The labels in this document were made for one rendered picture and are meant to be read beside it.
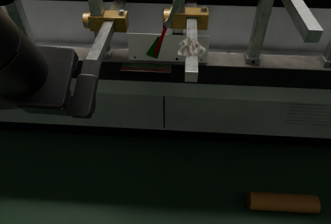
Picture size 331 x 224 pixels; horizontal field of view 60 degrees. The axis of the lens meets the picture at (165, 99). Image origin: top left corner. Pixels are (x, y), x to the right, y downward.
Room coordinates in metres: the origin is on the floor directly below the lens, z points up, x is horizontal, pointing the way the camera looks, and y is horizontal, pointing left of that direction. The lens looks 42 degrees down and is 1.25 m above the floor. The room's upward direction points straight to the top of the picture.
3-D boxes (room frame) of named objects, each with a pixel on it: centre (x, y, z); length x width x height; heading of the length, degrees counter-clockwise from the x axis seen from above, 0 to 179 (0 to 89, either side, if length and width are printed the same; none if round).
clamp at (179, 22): (0.82, -0.06, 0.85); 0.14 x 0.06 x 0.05; 86
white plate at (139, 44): (0.80, -0.01, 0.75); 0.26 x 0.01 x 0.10; 86
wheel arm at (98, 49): (0.78, 0.17, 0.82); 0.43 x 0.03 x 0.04; 176
